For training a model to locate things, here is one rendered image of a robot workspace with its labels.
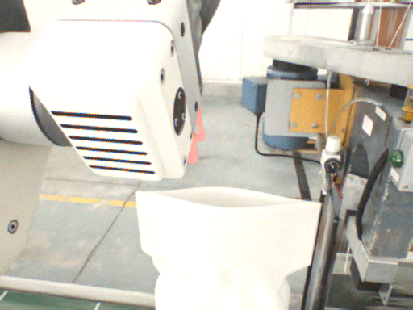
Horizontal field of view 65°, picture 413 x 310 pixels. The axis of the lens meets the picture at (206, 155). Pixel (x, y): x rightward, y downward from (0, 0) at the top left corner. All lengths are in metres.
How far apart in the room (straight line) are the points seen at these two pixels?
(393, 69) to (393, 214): 0.27
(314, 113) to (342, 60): 0.21
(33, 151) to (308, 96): 0.75
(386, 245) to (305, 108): 0.42
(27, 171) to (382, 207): 0.56
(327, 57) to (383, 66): 0.14
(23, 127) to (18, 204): 0.10
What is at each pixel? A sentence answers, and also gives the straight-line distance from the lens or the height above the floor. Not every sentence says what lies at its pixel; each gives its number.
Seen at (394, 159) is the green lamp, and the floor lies 1.29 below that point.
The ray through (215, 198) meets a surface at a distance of 0.92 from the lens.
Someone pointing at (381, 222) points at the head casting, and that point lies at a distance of 0.68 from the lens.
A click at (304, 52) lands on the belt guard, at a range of 0.88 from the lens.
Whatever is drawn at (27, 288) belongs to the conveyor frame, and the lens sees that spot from 1.72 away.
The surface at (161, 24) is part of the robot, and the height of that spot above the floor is 1.50.
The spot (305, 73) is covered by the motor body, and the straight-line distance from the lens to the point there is 0.98.
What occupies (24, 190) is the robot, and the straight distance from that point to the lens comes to 0.35.
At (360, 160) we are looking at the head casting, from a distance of 0.85.
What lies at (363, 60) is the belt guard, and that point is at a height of 1.40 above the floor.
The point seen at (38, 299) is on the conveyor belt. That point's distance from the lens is 1.66.
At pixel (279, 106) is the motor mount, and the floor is 1.24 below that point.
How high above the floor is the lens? 1.51
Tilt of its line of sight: 25 degrees down
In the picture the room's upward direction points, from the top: straight up
